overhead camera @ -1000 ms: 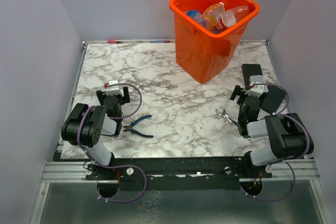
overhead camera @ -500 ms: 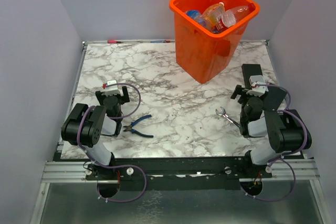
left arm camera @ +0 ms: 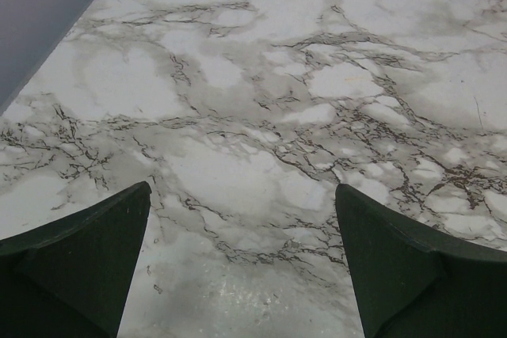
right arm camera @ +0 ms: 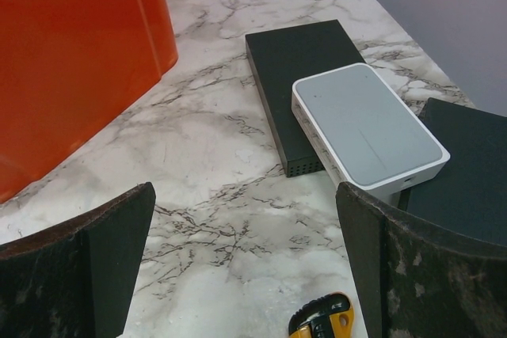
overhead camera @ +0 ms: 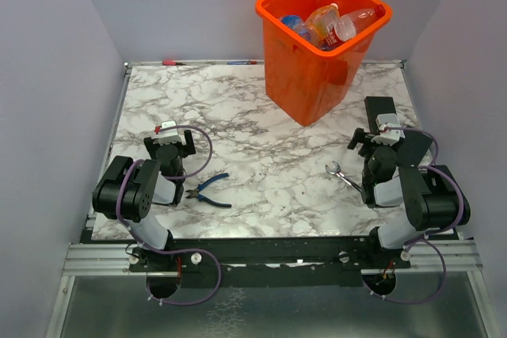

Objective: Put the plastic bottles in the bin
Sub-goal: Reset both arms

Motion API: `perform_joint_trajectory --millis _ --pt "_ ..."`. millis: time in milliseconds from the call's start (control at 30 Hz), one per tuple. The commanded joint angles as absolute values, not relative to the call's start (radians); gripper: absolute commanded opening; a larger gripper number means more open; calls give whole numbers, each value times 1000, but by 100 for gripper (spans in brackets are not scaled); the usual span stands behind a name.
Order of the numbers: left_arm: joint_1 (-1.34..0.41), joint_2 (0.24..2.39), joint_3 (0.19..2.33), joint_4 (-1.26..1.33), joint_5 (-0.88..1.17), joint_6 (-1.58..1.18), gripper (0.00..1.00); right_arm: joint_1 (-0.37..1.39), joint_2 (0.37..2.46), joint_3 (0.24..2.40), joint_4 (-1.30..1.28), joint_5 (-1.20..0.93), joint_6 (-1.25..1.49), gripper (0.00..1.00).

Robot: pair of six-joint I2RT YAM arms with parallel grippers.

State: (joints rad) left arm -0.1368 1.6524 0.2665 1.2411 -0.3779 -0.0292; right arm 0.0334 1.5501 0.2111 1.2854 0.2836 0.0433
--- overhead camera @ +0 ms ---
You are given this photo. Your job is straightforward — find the light blue label bottle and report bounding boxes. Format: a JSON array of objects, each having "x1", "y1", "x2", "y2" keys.
[{"x1": 280, "y1": 15, "x2": 312, "y2": 41}]

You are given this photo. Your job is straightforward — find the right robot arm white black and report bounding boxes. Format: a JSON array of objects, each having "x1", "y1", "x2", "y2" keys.
[{"x1": 348, "y1": 123, "x2": 471, "y2": 268}]

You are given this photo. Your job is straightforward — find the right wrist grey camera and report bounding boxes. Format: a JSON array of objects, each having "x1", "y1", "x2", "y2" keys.
[{"x1": 372, "y1": 113, "x2": 405, "y2": 146}]

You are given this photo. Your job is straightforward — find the silver wrench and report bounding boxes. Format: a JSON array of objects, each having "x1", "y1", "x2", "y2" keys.
[{"x1": 325, "y1": 161, "x2": 362, "y2": 193}]

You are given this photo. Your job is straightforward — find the crushed orange label bottle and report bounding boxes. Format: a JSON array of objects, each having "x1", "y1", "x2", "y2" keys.
[{"x1": 305, "y1": 3, "x2": 340, "y2": 47}]

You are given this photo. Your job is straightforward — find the black square pad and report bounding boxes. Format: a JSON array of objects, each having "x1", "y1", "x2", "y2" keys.
[{"x1": 397, "y1": 130, "x2": 433, "y2": 167}]

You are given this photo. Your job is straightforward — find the red white label bottle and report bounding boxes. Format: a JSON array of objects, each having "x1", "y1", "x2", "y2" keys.
[{"x1": 319, "y1": 5, "x2": 386, "y2": 51}]

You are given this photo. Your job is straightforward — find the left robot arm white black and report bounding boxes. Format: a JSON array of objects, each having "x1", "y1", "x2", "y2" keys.
[{"x1": 92, "y1": 129, "x2": 196, "y2": 271}]

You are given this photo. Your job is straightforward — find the red marker pen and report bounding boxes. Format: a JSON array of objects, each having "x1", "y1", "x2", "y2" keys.
[{"x1": 162, "y1": 60, "x2": 186, "y2": 66}]

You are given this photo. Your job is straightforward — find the orange plastic bin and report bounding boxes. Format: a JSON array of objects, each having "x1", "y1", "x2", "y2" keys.
[{"x1": 255, "y1": 0, "x2": 392, "y2": 126}]

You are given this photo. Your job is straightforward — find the black flat box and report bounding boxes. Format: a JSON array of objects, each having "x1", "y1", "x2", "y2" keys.
[{"x1": 364, "y1": 96, "x2": 396, "y2": 135}]

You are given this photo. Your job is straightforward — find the blue red pen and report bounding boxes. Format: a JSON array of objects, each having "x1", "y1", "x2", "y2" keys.
[{"x1": 226, "y1": 60, "x2": 259, "y2": 66}]

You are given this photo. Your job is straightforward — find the blue handled pliers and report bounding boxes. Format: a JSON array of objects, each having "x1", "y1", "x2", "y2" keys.
[{"x1": 184, "y1": 173, "x2": 233, "y2": 208}]

